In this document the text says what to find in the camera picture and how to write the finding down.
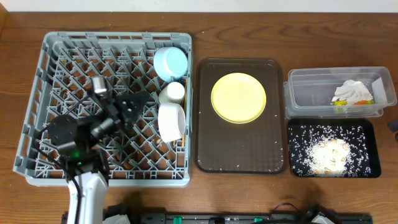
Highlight white cup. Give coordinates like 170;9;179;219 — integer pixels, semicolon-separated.
159;82;185;104

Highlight white napkin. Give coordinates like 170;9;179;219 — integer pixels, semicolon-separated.
332;80;373;101

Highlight green orange snack wrapper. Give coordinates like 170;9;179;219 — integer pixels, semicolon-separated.
330;100;374;106

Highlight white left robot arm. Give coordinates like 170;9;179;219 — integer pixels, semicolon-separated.
47;91;150;223

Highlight light blue bowl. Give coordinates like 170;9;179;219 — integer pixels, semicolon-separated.
154;47;188;82

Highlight yellow plate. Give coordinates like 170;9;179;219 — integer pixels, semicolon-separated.
210;73;267;124

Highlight rice and food scraps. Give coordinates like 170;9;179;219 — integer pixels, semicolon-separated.
288;124;371;177

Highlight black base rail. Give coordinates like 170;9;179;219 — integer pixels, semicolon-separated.
61;203;374;224

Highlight dark brown serving tray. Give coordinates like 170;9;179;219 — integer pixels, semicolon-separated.
193;58;286;174

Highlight clear plastic waste bin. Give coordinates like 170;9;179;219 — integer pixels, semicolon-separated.
284;67;397;119

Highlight grey plastic dishwasher rack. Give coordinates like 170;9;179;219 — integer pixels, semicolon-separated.
13;32;193;187

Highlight black food waste tray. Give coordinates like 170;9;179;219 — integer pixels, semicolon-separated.
287;119;381;178

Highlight pink small plate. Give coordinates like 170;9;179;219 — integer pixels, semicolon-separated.
158;103;185;143

